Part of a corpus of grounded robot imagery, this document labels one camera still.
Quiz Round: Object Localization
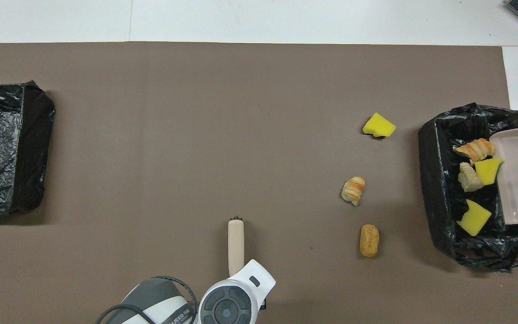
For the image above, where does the beige brush with black bristles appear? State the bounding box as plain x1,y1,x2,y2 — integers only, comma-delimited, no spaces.
228,216,245,277

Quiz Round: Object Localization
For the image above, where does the open black bag-lined bin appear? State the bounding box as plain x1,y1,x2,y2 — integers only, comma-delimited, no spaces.
418,103,518,272

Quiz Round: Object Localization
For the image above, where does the tan puff pastry piece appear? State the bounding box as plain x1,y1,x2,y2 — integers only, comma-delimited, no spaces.
458,162,484,193

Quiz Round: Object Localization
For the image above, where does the yellow sponge piece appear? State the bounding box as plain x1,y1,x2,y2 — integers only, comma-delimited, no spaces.
362,112,397,138
456,199,492,237
474,157,505,186

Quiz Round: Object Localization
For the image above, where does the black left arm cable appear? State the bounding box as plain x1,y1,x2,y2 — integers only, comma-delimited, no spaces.
96,275,196,324

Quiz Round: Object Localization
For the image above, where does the striped croissant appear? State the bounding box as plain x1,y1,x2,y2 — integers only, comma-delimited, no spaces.
453,138,496,163
341,176,366,206

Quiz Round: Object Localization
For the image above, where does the brown oblong bread roll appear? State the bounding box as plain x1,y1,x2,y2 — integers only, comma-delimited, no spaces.
360,224,380,258

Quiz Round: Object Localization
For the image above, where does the black bag-wrapped bin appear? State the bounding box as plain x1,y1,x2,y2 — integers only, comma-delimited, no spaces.
0,81,56,215

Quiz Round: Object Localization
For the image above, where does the brown table mat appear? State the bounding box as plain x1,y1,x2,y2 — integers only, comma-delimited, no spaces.
0,42,518,324

